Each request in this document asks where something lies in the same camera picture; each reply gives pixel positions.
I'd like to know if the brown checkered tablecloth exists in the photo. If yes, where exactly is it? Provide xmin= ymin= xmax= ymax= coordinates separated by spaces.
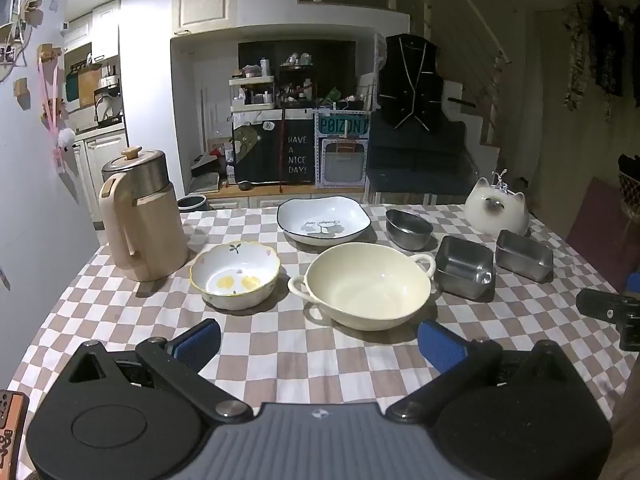
xmin=12 ymin=202 xmax=640 ymax=441

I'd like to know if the yellow-rimmed floral bowl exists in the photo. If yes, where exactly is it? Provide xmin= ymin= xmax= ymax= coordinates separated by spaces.
xmin=189 ymin=241 xmax=281 ymax=311

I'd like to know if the maroon cushion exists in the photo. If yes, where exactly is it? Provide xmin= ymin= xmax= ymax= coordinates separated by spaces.
xmin=567 ymin=177 xmax=640 ymax=281

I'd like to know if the cream two-handled bowl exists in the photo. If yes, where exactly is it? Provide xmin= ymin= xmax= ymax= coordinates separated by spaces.
xmin=287 ymin=242 xmax=437 ymax=332

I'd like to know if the pink ribbon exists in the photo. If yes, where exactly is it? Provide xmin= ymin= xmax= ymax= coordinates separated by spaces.
xmin=37 ymin=55 xmax=76 ymax=173

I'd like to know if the black jacket with white trim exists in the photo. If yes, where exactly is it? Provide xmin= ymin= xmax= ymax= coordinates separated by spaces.
xmin=376 ymin=32 xmax=445 ymax=132

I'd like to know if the round steel bowl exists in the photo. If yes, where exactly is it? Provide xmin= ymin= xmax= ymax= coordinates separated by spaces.
xmin=385 ymin=208 xmax=434 ymax=251

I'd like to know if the white cat figurine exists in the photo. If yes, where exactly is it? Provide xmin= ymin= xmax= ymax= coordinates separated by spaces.
xmin=464 ymin=170 xmax=531 ymax=237

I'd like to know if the white kitchen cabinet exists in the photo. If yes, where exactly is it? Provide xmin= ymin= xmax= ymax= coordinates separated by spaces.
xmin=75 ymin=132 xmax=128 ymax=211

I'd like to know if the beige kettle with steel lid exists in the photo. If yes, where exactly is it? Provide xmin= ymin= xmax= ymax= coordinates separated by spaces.
xmin=98 ymin=146 xmax=190 ymax=282

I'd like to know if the white blue-rimmed plate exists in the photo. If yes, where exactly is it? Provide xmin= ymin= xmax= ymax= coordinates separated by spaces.
xmin=276 ymin=196 xmax=372 ymax=247

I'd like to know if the white storage rack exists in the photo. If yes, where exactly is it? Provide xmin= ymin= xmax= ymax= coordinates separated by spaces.
xmin=229 ymin=75 xmax=278 ymax=113

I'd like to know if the dark sofa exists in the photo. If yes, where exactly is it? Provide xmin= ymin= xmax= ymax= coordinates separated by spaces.
xmin=367 ymin=110 xmax=481 ymax=196

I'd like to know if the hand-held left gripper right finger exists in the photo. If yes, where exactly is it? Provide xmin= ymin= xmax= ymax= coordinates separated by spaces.
xmin=385 ymin=320 xmax=573 ymax=422

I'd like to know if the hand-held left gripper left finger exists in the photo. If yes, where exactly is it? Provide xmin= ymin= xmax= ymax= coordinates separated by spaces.
xmin=67 ymin=319 xmax=253 ymax=423

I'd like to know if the square steel container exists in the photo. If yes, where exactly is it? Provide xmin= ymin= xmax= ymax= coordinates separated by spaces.
xmin=434 ymin=235 xmax=497 ymax=301
xmin=495 ymin=230 xmax=555 ymax=282

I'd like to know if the oven print poster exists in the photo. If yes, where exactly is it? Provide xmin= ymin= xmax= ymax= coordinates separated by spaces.
xmin=314 ymin=110 xmax=370 ymax=190

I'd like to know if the black chalkboard sign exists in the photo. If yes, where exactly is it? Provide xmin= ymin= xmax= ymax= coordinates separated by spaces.
xmin=232 ymin=110 xmax=317 ymax=186

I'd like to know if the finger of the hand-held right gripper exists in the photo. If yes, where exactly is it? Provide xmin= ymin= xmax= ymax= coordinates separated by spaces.
xmin=576 ymin=287 xmax=623 ymax=322

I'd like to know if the low wooden drawer bench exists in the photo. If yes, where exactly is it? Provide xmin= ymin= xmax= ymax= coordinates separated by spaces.
xmin=207 ymin=185 xmax=368 ymax=211

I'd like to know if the orange patterned device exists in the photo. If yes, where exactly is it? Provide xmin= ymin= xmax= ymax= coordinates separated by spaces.
xmin=0 ymin=390 xmax=30 ymax=480

